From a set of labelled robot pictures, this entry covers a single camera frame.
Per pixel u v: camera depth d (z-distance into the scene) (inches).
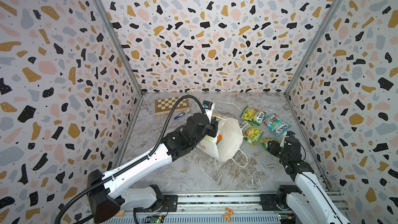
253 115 41.5
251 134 38.3
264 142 35.0
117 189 15.4
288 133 30.0
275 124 39.4
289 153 25.1
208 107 23.0
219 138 35.0
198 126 19.4
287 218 28.2
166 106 43.2
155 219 27.7
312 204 18.4
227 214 27.7
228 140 34.5
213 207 28.8
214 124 23.8
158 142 17.9
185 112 42.8
